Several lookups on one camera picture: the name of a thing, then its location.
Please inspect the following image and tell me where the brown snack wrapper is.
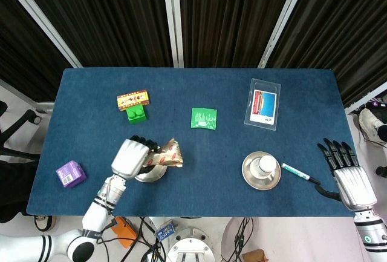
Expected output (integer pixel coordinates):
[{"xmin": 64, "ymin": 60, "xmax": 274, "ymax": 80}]
[{"xmin": 141, "ymin": 137, "xmax": 184, "ymax": 168}]

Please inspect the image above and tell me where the blue table cloth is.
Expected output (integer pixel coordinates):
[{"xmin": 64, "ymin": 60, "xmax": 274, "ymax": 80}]
[{"xmin": 26, "ymin": 67, "xmax": 373, "ymax": 218}]

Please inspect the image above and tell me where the green sachet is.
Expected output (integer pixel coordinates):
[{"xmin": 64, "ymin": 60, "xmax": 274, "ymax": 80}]
[{"xmin": 190, "ymin": 107, "xmax": 218, "ymax": 130}]

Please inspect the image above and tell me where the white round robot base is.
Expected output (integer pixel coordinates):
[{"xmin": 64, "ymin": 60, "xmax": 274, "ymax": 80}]
[{"xmin": 165, "ymin": 228, "xmax": 216, "ymax": 262}]

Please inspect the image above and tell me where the black white sneaker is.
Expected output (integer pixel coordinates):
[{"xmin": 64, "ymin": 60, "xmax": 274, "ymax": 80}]
[{"xmin": 33, "ymin": 215, "xmax": 57, "ymax": 232}]

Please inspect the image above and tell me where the white frame post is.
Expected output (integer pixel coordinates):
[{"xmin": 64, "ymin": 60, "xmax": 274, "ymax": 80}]
[
  {"xmin": 161, "ymin": 0, "xmax": 184, "ymax": 68},
  {"xmin": 257, "ymin": 0, "xmax": 310, "ymax": 69},
  {"xmin": 0, "ymin": 0, "xmax": 83, "ymax": 68}
]

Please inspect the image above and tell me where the blue small box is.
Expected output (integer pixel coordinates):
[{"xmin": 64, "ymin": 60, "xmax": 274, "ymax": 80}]
[{"xmin": 155, "ymin": 219, "xmax": 177, "ymax": 241}]

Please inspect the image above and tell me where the green toy brick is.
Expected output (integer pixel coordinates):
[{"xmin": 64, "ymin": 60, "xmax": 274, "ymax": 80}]
[{"xmin": 126, "ymin": 106, "xmax": 149, "ymax": 126}]

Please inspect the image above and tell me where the green white marker pen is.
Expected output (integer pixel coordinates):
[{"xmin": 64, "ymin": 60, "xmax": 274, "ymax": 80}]
[{"xmin": 281, "ymin": 162, "xmax": 322, "ymax": 185}]

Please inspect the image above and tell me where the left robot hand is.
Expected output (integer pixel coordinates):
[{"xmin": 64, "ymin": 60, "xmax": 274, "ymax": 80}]
[{"xmin": 111, "ymin": 134, "xmax": 161, "ymax": 180}]

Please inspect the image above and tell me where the yellow red small box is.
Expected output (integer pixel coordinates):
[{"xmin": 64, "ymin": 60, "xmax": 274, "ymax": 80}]
[{"xmin": 116, "ymin": 90, "xmax": 151, "ymax": 113}]

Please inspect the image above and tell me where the purple small box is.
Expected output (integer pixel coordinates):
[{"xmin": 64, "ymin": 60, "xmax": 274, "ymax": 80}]
[{"xmin": 56, "ymin": 160, "xmax": 88, "ymax": 189}]

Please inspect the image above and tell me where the round steel plate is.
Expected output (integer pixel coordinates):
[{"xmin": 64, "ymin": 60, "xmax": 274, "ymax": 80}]
[
  {"xmin": 134, "ymin": 165, "xmax": 168, "ymax": 183},
  {"xmin": 241, "ymin": 151, "xmax": 282, "ymax": 190}
]

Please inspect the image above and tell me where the black office chair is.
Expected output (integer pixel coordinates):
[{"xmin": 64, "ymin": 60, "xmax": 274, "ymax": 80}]
[{"xmin": 0, "ymin": 100, "xmax": 43, "ymax": 157}]

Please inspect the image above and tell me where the black floor cable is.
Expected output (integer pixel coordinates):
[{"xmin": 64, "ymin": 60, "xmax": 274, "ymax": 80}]
[
  {"xmin": 99, "ymin": 216, "xmax": 166, "ymax": 262},
  {"xmin": 222, "ymin": 218, "xmax": 256, "ymax": 262}
]

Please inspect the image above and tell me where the dark pleated curtain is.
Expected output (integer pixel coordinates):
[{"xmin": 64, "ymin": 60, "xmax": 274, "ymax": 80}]
[
  {"xmin": 267, "ymin": 0, "xmax": 387, "ymax": 108},
  {"xmin": 13, "ymin": 0, "xmax": 174, "ymax": 68},
  {"xmin": 0, "ymin": 0, "xmax": 75, "ymax": 102},
  {"xmin": 177, "ymin": 0, "xmax": 301, "ymax": 69}
]

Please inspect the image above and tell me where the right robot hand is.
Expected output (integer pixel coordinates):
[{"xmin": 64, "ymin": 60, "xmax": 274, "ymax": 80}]
[{"xmin": 314, "ymin": 137, "xmax": 379, "ymax": 213}]

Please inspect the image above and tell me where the clear plastic card sleeve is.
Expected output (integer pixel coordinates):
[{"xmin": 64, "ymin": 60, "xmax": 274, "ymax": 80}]
[{"xmin": 244, "ymin": 78, "xmax": 282, "ymax": 131}]

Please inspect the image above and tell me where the brown cardboard box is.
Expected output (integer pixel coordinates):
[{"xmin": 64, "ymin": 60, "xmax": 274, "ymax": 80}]
[{"xmin": 241, "ymin": 249, "xmax": 268, "ymax": 262}]

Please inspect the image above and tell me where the photo card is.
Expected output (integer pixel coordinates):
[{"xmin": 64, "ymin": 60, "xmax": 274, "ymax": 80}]
[{"xmin": 250, "ymin": 89, "xmax": 278, "ymax": 125}]

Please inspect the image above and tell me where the orange device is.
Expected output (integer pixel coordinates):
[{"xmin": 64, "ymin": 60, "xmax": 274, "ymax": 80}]
[{"xmin": 110, "ymin": 216, "xmax": 138, "ymax": 248}]

